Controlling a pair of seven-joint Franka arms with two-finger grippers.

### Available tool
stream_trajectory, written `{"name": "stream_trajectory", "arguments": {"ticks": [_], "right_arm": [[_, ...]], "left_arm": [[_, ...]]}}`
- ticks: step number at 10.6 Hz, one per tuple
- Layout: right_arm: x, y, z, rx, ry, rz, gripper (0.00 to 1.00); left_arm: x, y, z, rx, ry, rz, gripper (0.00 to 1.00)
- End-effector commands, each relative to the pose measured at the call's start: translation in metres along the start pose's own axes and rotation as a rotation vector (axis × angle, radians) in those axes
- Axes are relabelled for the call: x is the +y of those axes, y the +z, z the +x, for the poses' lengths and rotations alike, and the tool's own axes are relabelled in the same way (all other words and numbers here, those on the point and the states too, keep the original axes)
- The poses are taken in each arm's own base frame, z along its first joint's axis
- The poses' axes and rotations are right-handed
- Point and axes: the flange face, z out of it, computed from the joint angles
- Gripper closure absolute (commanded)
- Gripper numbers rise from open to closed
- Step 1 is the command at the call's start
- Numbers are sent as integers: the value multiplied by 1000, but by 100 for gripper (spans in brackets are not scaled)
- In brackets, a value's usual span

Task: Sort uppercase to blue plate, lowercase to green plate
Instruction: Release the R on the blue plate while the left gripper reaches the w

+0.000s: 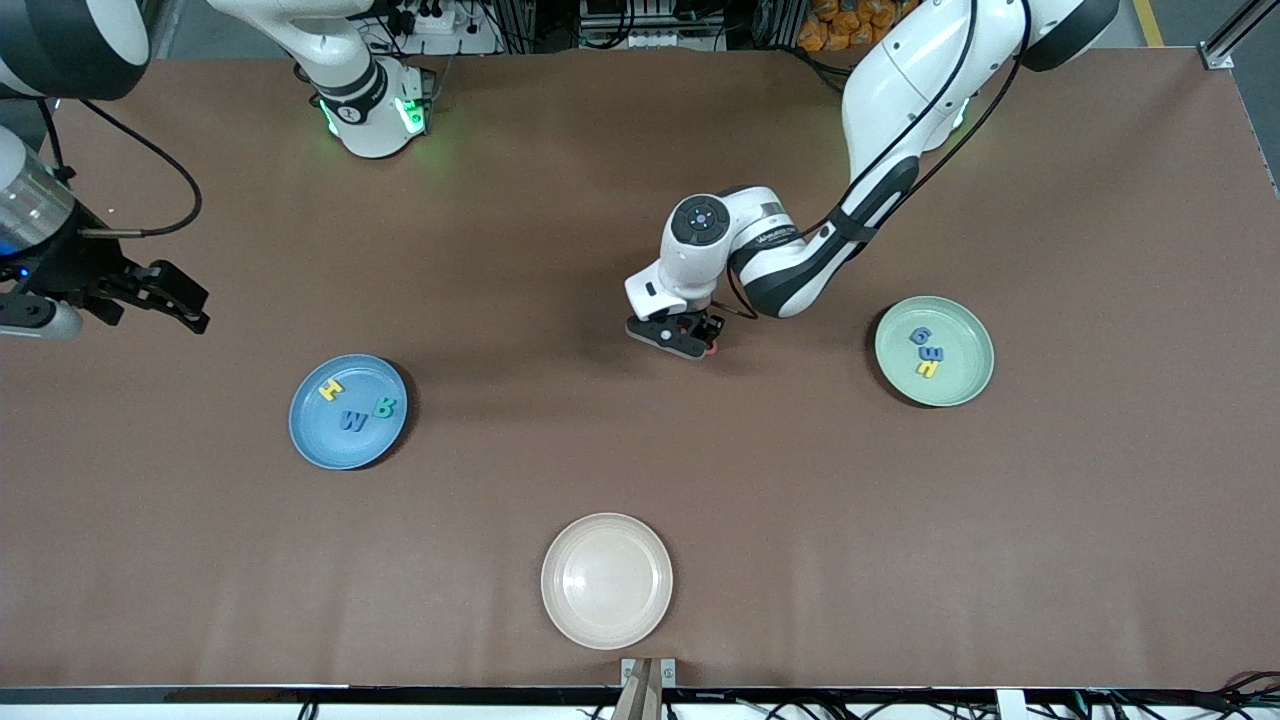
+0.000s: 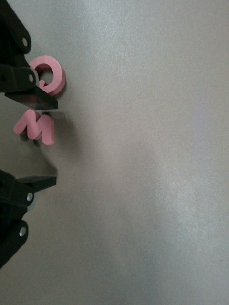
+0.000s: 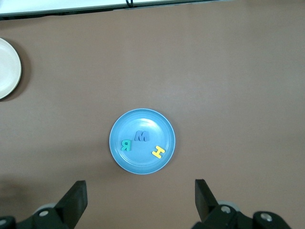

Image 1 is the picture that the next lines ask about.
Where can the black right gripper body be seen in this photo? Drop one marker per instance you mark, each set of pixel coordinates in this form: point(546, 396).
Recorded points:
point(72, 269)

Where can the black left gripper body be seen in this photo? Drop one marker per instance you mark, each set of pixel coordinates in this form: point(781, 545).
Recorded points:
point(703, 324)

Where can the yellow uppercase letter H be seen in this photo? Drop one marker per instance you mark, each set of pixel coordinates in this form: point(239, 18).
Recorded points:
point(331, 389)

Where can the blue lowercase letter g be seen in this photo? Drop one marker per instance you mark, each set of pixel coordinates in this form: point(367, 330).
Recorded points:
point(916, 336)

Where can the blue uppercase letter M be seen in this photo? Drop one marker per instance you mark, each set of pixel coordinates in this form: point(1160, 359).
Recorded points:
point(346, 421)

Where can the teal uppercase letter R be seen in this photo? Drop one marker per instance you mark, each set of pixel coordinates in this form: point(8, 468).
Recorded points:
point(381, 408)

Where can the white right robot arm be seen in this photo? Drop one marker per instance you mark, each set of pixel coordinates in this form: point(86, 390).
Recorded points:
point(365, 100)

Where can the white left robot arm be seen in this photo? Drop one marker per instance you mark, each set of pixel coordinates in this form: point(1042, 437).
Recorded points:
point(690, 260)

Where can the blue plate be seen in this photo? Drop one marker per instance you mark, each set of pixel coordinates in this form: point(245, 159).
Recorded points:
point(335, 450)

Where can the green plate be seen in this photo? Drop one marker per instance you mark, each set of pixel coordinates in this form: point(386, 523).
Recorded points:
point(965, 345)

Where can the beige plate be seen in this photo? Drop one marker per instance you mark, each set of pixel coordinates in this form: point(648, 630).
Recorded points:
point(607, 580)

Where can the brown table mat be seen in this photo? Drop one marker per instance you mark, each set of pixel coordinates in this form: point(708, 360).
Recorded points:
point(500, 200)

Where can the orange packet pile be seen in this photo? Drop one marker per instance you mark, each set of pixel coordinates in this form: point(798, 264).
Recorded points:
point(835, 25)

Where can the white power strip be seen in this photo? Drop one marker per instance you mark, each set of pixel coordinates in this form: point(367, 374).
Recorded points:
point(440, 40)

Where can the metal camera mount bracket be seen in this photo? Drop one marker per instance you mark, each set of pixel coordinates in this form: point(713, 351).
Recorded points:
point(650, 690)

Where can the aluminium frame profile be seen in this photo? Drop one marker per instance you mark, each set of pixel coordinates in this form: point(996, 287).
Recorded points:
point(1218, 57)

